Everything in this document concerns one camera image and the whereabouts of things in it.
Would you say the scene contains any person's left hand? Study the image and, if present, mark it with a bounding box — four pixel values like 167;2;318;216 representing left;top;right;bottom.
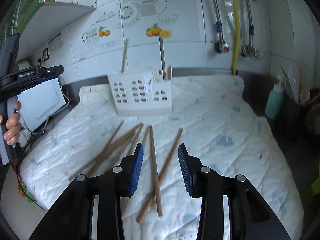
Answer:
3;101;21;145

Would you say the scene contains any white quilted patterned mat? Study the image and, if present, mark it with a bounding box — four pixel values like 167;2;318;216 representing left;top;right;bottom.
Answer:
20;75;304;239

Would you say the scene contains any cream house-shaped utensil holder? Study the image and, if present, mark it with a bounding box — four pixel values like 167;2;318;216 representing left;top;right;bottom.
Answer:
107;67;173;116

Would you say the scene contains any teal soap dispenser bottle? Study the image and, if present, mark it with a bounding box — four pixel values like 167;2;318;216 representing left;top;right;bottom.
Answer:
265;81;284;120

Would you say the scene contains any black utensil pot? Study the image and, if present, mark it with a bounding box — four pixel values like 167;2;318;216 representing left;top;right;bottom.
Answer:
270;88;319;154

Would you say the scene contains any wooden spoon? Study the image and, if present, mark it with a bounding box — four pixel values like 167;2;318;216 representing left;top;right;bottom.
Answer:
299;89;310;105

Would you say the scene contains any white plastic rice spoon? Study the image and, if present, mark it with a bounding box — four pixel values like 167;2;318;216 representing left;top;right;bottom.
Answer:
288;64;300;104

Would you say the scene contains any yellow gas pipe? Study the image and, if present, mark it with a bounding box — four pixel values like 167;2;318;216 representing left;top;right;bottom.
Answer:
232;0;241;75

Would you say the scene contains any wall power socket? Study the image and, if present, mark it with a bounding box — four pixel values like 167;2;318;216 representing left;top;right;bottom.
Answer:
38;48;49;66

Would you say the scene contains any white power cable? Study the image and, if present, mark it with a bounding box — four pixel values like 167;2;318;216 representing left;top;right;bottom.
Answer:
32;76;71;136

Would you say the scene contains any green wall cabinet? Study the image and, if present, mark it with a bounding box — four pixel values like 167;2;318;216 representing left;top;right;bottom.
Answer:
1;0;44;50

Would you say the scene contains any wall valve red knob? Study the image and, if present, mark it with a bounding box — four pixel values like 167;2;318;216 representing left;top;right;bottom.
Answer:
215;40;229;53

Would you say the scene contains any metal wall valve right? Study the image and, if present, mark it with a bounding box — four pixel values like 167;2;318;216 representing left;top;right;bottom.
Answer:
241;44;260;60

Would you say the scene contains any braided metal hose right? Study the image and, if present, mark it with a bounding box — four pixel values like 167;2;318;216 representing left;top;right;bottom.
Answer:
240;0;257;58

